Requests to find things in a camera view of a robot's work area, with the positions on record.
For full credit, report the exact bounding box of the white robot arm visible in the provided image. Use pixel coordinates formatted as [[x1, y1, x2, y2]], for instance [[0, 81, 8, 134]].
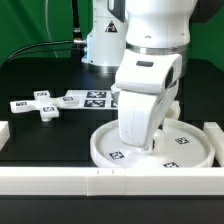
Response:
[[82, 0, 198, 151]]

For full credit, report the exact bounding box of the white round table top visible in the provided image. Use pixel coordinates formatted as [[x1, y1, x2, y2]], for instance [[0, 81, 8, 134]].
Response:
[[90, 118, 215, 169]]

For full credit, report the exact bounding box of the black upright cable connector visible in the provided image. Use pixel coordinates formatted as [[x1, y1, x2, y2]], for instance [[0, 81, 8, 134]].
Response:
[[71, 0, 82, 39]]

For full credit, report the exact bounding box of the white right fence block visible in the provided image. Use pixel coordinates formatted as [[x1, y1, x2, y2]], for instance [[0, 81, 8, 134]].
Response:
[[203, 122, 224, 168]]

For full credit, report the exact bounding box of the white fence block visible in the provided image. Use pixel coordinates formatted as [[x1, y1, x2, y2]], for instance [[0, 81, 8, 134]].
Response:
[[203, 122, 224, 168], [0, 121, 10, 151]]

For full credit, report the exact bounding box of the white left fence block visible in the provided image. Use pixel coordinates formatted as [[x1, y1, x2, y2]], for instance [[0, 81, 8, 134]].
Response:
[[0, 121, 10, 151]]

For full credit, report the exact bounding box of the white marker sheet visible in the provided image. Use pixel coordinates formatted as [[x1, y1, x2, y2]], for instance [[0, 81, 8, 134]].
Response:
[[60, 90, 117, 110]]

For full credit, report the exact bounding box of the white cross-shaped table base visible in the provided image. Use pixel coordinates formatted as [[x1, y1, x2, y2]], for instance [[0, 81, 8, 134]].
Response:
[[10, 90, 79, 122]]

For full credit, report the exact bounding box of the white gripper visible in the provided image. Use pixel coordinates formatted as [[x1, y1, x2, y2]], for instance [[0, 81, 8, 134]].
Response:
[[115, 50, 182, 153]]

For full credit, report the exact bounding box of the black cable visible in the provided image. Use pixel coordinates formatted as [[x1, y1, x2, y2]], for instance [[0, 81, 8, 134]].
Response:
[[0, 39, 84, 67]]

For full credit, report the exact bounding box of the white front fence bar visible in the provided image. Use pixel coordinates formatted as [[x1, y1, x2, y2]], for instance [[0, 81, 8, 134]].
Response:
[[0, 167, 224, 196]]

